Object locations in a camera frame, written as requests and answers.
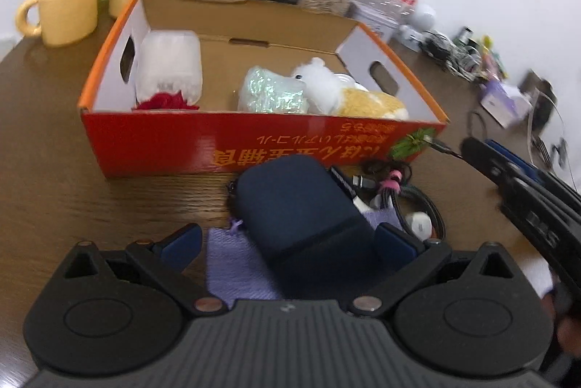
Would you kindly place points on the black charger plug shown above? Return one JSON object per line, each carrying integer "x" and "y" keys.
{"x": 465, "y": 34}

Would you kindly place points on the navy zip pouch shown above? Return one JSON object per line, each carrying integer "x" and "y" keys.
{"x": 295, "y": 206}

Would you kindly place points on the iridescent plastic bag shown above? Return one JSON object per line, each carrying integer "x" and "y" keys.
{"x": 272, "y": 93}

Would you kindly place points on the brown paper bag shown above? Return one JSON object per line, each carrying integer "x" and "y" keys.
{"x": 540, "y": 102}

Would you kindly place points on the red cardboard box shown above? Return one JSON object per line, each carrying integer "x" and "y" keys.
{"x": 181, "y": 147}

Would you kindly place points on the purple tissue pack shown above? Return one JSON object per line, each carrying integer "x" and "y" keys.
{"x": 504, "y": 102}

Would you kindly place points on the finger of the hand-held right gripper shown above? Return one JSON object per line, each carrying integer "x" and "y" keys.
{"x": 483, "y": 161}
{"x": 508, "y": 156}

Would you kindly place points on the white round robot speaker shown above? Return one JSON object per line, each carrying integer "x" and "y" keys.
{"x": 424, "y": 15}

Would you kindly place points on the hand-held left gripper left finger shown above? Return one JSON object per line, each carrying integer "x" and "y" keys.
{"x": 181, "y": 245}

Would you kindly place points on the white metal tin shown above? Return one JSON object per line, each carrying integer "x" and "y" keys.
{"x": 379, "y": 22}

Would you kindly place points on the yellow mug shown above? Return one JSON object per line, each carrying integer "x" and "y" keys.
{"x": 68, "y": 11}

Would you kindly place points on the white and yellow plush toy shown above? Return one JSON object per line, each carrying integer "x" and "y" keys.
{"x": 317, "y": 83}

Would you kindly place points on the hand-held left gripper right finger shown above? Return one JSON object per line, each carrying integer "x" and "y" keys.
{"x": 399, "y": 247}

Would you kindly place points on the white earphone case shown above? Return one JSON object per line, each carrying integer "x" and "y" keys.
{"x": 417, "y": 224}

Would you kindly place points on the red rose flower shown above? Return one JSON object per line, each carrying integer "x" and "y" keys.
{"x": 165, "y": 102}

